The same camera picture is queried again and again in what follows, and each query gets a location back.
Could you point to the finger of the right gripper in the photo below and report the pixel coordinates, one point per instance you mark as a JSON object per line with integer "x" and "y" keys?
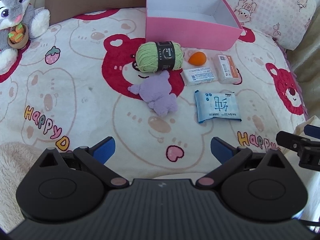
{"x": 289, "y": 141}
{"x": 312, "y": 131}

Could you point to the pink cardboard box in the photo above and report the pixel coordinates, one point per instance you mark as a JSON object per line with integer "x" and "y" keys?
{"x": 204, "y": 24}

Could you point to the blue tissue pack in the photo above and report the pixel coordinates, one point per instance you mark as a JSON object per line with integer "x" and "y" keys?
{"x": 216, "y": 105}

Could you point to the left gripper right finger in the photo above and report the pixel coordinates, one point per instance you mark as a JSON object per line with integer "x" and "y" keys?
{"x": 231, "y": 159}

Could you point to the beige fluffy blanket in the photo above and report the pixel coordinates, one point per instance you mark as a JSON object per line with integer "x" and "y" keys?
{"x": 16, "y": 160}

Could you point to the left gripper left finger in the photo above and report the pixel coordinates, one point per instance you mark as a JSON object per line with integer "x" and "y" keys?
{"x": 94, "y": 159}

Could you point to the pink patterned pillow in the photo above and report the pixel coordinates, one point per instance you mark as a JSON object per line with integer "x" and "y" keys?
{"x": 285, "y": 20}

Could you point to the orange white card box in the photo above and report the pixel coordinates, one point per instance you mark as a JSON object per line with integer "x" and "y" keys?
{"x": 226, "y": 70}

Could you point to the bear print blanket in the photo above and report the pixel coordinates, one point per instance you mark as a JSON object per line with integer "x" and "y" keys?
{"x": 69, "y": 88}

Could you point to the green yarn ball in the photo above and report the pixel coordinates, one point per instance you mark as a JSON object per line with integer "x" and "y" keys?
{"x": 154, "y": 57}

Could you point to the purple plush toy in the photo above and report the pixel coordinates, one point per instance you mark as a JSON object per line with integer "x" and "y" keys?
{"x": 156, "y": 92}

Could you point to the grey bunny plush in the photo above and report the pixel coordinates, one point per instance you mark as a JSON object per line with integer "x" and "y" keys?
{"x": 14, "y": 12}

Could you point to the white wipes pack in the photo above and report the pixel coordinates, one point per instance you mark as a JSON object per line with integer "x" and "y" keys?
{"x": 197, "y": 76}

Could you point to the beige curtain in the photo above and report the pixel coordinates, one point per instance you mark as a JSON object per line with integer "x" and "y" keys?
{"x": 304, "y": 61}

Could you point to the orange makeup sponge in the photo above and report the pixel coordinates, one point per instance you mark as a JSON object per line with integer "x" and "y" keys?
{"x": 197, "y": 59}

